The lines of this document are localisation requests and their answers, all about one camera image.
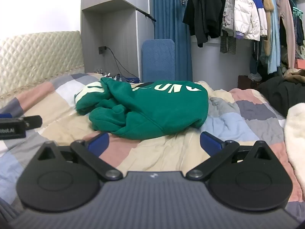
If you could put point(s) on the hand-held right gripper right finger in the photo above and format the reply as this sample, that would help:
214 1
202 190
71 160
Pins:
211 143

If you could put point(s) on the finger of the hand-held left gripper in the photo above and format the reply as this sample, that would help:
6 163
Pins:
33 121
5 115

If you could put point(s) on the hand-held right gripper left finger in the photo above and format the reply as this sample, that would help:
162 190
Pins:
97 142

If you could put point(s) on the green hoodie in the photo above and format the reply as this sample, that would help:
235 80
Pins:
154 109

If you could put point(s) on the dark hanging clothes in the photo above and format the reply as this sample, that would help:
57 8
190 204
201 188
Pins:
299 31

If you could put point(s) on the patchwork quilt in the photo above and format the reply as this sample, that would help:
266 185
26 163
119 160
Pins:
154 152

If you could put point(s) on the beige quilted headboard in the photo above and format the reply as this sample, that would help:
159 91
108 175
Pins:
35 57

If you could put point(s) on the dark brown box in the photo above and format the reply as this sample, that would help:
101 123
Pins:
245 84

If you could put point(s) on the blue tray with small things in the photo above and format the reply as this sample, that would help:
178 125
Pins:
129 79

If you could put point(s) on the black cloth pile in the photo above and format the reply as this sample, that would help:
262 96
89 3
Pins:
278 93

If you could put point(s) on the white fluffy blanket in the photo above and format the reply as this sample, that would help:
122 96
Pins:
296 136

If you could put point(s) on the blue padded board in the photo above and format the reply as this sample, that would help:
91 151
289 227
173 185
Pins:
158 59

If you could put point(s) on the striped garment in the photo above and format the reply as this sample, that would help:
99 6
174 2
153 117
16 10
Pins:
227 44

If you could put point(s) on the brown coat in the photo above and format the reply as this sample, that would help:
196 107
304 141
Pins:
295 76

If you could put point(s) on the orange box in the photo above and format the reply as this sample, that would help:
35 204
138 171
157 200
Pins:
300 64

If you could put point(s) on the light blue garment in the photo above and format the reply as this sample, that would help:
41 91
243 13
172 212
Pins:
274 40

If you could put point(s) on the white puffer jacket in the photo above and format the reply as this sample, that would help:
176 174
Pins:
245 16

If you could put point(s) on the black hanging coat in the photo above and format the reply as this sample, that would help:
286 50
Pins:
205 12

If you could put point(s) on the blue curtain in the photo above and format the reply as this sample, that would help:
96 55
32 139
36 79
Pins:
166 16

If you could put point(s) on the black metal bar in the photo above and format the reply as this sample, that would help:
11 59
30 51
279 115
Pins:
146 14

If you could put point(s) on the pink trousers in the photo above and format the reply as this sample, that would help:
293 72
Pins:
286 16

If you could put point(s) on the black wall socket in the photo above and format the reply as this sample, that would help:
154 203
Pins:
102 50

